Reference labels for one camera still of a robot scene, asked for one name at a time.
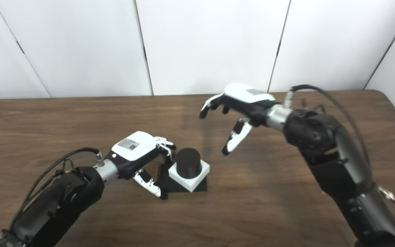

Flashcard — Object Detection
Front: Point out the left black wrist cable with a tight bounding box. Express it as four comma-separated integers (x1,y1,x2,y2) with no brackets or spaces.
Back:
9,148,105,227

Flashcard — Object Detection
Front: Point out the black peg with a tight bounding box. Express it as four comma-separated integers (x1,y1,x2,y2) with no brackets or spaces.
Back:
157,148,207,192

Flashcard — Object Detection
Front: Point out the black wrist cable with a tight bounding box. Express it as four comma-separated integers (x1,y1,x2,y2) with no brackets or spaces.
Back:
9,148,105,227
284,84,371,162

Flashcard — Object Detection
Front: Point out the white square piece with hole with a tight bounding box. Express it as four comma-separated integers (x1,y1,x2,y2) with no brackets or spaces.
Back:
168,159,210,192

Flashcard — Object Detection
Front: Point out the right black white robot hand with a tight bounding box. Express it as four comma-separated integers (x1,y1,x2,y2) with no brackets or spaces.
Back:
200,83,276,156

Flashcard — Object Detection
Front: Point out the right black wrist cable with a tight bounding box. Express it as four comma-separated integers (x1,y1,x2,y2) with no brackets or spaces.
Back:
284,84,371,162

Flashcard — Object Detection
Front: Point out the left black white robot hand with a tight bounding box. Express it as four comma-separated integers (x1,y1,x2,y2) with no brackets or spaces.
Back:
104,131,177,200

